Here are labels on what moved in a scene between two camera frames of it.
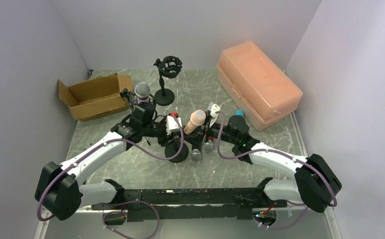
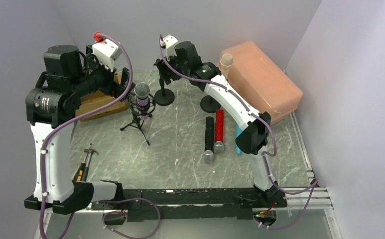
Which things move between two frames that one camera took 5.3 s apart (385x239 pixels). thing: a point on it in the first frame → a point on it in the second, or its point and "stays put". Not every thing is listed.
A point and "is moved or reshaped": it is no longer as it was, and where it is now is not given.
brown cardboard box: (97, 97) stays put
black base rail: (144, 205) stays put
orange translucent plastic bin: (262, 89) stays put
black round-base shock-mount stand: (169, 66) stays put
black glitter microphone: (195, 155) → (208, 155)
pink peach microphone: (197, 117) → (226, 62)
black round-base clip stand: (173, 147) → (209, 104)
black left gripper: (165, 138) → (125, 81)
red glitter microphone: (208, 146) is moved or reshaped
